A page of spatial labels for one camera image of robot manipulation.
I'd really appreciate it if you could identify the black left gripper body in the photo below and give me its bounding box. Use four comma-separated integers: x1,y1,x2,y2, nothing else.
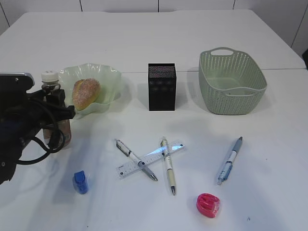
0,91,49,186

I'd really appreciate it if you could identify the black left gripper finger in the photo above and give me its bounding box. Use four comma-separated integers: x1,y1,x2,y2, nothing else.
40,104,75,130
26,89,65,108

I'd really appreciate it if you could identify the brown plastic drink bottle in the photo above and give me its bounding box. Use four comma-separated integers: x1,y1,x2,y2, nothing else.
41,71,71,147

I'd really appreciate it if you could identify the sugared bread loaf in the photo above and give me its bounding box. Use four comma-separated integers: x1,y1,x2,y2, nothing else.
72,78,101,111

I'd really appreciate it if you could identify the blue pencil sharpener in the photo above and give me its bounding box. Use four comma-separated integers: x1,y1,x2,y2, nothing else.
73,170,89,194

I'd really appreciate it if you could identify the cream white click pen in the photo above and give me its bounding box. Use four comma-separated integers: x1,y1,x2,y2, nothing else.
160,137,176,196

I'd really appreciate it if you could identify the pink pencil sharpener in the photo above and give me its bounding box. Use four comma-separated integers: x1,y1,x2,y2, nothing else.
196,193,220,216

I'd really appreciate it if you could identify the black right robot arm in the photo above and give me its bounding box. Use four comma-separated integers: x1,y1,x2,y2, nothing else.
302,49,308,69

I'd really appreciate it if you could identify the green wavy glass plate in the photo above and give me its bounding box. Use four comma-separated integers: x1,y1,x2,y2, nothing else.
59,63,121,116

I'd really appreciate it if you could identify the white grey click pen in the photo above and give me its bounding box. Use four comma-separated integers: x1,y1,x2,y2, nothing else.
115,139,158,181

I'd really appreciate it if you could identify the black mesh pen holder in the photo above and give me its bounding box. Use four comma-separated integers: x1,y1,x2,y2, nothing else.
148,63,177,111

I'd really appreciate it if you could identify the green plastic woven basket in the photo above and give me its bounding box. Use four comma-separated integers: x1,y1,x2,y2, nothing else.
198,47,267,115

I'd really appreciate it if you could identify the light blue click pen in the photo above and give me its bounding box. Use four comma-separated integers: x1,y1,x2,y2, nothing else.
217,137,243,185

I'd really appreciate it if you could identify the clear plastic ruler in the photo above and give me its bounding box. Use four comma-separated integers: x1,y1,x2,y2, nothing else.
117,141,185,178

